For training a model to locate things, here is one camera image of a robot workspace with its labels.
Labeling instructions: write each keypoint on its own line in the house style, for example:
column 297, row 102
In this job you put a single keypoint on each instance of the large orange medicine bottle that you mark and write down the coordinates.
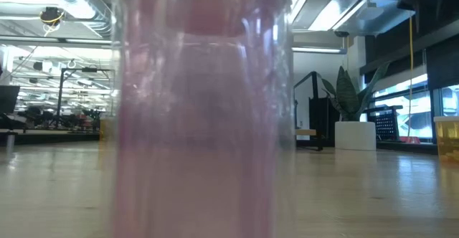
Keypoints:
column 105, row 130
column 448, row 141

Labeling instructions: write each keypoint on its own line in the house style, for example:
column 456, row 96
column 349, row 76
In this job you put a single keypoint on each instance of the small pink medicine bottle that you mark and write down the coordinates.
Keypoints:
column 201, row 123

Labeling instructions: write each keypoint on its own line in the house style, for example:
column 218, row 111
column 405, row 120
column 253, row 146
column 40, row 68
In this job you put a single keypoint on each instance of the black background cabinet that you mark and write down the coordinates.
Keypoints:
column 324, row 119

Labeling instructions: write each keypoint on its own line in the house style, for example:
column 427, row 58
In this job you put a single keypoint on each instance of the ceiling strip light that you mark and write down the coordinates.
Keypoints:
column 317, row 50

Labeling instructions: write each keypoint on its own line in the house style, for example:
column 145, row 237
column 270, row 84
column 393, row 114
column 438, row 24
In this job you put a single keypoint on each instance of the potted snake plant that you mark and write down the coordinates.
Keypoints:
column 355, row 137

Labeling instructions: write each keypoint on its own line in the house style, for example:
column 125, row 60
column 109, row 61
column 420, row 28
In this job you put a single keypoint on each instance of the black perforated cart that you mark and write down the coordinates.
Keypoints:
column 385, row 125

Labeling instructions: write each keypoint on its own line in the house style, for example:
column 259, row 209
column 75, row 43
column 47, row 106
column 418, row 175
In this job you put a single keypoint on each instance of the dark background monitor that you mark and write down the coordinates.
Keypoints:
column 9, row 100

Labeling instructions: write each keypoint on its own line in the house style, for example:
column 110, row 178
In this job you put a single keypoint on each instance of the wooden shelf with black frame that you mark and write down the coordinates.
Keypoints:
column 315, row 105

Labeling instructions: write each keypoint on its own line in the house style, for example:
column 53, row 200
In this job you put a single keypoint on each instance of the black ceiling camera dome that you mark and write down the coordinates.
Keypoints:
column 341, row 34

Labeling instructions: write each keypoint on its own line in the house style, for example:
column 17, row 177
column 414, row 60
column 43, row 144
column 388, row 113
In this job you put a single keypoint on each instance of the round silver ventilation duct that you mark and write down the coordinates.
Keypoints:
column 89, row 15

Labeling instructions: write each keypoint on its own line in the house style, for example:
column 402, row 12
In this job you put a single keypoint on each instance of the black background rig frame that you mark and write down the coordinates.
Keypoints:
column 60, row 98

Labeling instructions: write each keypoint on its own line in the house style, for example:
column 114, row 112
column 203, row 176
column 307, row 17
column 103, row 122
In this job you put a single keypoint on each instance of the rectangular silver ventilation duct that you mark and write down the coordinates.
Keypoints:
column 373, row 15

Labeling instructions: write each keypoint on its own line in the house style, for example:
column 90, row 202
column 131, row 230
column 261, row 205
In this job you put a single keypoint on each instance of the black aluminium rig frame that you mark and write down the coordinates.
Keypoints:
column 54, row 138

